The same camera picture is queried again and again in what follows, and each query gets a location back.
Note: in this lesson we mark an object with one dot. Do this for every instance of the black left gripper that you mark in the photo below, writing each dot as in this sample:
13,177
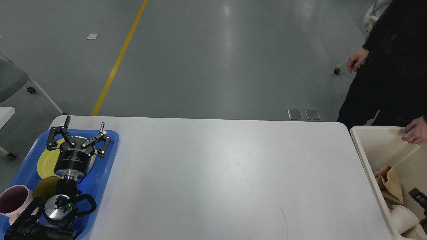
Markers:
74,155

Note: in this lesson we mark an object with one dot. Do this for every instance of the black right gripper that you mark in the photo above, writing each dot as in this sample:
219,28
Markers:
421,199

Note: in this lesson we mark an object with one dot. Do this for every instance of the white paper cup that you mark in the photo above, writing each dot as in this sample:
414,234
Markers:
416,232

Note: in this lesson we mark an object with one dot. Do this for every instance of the yellow plastic plate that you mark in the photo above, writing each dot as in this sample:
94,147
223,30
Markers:
47,161

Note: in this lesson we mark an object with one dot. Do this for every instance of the dark green mug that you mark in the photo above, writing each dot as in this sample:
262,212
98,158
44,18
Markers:
46,188

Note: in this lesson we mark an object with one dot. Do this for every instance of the pink ribbed mug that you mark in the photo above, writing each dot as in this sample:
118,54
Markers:
14,200

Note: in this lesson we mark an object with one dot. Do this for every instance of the blue plastic tray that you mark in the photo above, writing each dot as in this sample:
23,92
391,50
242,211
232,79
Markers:
100,186

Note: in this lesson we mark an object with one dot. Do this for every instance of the beige plastic bin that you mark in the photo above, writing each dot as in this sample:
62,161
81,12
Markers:
379,146

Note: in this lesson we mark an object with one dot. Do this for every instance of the white side table corner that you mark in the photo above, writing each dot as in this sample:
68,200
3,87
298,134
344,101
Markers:
5,114

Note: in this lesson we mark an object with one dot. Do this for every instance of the person in dark clothes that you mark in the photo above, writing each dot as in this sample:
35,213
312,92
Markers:
391,67

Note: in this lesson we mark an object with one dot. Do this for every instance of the right floor socket plate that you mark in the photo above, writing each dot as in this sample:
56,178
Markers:
312,114

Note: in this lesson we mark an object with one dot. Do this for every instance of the floor socket plate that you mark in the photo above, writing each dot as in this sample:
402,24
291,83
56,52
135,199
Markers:
295,114
312,114

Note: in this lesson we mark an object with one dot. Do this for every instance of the left floor socket plate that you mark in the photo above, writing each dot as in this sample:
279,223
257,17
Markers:
295,114

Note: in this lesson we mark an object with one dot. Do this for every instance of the grey office chair right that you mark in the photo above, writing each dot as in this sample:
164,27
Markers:
372,15

